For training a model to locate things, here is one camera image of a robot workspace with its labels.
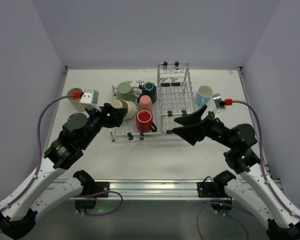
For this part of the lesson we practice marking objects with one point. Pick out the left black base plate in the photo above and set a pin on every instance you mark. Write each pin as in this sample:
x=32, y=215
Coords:
x=100, y=186

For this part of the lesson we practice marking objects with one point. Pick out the red mug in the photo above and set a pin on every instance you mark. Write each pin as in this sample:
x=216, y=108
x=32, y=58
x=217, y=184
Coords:
x=145, y=122

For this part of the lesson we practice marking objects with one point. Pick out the controller box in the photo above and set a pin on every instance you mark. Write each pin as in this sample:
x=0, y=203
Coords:
x=84, y=205
x=222, y=206

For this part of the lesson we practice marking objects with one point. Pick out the light blue mug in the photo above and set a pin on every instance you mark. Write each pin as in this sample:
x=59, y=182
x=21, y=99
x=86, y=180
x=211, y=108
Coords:
x=204, y=94

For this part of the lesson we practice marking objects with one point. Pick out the sage green mug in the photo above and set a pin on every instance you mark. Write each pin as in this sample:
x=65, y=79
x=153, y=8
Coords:
x=124, y=91

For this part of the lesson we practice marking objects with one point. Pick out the tall beige cup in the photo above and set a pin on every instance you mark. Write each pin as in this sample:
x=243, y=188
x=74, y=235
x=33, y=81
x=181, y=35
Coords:
x=76, y=101

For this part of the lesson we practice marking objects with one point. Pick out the aluminium mounting rail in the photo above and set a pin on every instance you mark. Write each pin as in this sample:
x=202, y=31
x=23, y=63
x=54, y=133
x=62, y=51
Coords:
x=183, y=190

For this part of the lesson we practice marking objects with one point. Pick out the dark teal mug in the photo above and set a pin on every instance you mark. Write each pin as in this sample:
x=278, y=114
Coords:
x=149, y=89

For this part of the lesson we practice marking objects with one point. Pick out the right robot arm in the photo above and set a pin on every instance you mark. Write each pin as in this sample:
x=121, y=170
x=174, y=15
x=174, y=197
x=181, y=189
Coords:
x=250, y=184

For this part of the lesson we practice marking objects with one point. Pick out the silver wire dish rack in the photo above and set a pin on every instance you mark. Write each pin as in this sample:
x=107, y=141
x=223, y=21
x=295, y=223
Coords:
x=175, y=98

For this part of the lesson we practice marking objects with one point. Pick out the left controller box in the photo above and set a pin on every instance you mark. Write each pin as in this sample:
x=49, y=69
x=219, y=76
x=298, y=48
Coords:
x=84, y=205

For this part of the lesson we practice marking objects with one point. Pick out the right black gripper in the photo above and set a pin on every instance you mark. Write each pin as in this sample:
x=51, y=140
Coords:
x=205, y=124

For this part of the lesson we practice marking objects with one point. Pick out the right controller box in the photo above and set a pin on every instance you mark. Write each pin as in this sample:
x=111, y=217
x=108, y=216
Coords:
x=222, y=206

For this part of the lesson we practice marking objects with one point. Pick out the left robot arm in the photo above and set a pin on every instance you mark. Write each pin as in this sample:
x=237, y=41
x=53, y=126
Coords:
x=20, y=211

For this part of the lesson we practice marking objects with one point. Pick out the cream brown cup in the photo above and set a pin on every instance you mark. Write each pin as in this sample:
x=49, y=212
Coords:
x=131, y=108

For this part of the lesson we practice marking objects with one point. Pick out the pink cup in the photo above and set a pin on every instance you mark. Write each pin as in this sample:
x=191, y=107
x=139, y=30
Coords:
x=145, y=103

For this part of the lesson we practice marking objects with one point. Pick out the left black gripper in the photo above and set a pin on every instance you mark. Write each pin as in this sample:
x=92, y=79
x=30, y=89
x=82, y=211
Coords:
x=106, y=114

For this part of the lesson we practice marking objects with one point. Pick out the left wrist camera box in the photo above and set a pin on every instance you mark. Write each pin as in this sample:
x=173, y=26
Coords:
x=89, y=100

